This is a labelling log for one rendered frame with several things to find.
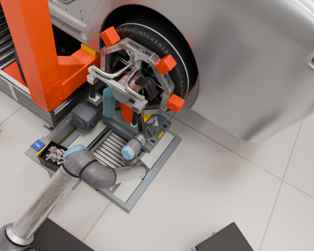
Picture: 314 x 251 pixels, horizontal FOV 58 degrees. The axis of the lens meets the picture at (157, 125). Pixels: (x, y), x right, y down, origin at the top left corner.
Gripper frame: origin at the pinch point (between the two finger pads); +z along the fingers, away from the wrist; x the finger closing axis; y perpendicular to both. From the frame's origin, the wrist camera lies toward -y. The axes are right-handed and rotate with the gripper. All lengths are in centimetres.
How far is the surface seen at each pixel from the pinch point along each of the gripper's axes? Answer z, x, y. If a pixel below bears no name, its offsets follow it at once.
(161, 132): 23, -34, 35
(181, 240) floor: -42, 0, 90
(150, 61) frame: -1.6, 25.5, -41.3
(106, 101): -14.0, -19.9, -25.6
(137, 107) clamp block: -22.9, 19.6, -24.7
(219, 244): -39, 38, 80
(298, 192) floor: 58, 50, 140
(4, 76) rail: -29, -105, -70
